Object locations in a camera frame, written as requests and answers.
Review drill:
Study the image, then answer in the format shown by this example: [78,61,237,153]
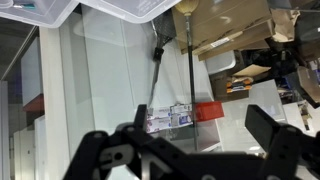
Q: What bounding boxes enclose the small clear plastic cup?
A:
[0,0,14,9]

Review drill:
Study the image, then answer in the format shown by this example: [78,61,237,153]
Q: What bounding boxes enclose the flat open cardboard box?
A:
[209,62,273,103]

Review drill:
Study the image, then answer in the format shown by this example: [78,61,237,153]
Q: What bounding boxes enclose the large clear plastic bin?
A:
[76,0,183,25]

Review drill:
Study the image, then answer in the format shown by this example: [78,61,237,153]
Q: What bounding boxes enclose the small teal item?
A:
[13,2,36,11]

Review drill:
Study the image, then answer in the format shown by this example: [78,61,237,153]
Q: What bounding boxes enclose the red box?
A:
[194,100,225,123]

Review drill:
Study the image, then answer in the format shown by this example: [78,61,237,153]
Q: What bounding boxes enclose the broom with black pole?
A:
[175,0,200,152]

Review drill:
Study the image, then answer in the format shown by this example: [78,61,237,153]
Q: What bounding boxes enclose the white printed box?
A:
[169,103,194,129]
[145,106,173,134]

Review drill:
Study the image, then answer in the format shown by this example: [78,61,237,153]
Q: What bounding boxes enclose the large open cardboard box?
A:
[171,0,276,62]

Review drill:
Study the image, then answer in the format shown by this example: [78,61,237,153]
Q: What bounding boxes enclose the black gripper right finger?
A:
[244,104,320,180]

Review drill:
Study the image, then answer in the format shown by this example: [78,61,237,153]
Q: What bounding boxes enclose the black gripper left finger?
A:
[63,104,188,180]

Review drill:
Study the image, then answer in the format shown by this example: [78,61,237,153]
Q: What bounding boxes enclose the white plastic container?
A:
[204,49,238,76]

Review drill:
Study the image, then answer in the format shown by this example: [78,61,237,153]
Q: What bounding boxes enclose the black dustpan with handle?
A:
[147,12,177,108]

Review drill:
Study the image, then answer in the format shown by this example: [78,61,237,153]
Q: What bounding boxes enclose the orange and white package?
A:
[226,78,253,95]

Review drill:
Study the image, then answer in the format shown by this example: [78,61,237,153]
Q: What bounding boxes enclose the red and white cabinet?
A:
[13,93,46,180]

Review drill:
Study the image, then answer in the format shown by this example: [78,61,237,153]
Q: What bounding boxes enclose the small clear plastic bin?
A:
[0,0,80,29]

